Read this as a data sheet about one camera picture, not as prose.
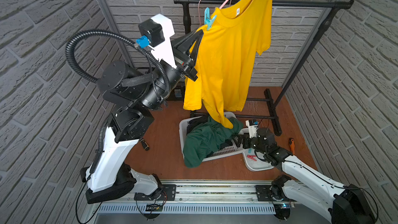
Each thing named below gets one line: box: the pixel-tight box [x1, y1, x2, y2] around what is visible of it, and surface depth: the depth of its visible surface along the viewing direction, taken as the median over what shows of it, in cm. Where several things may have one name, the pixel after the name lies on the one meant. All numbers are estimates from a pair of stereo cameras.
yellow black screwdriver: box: [139, 138, 150, 151], surface depth 89 cm
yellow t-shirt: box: [183, 0, 273, 130], surface depth 52 cm
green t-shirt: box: [182, 116, 243, 169], surface depth 77 cm
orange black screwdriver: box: [288, 137, 295, 156], surface depth 90 cm
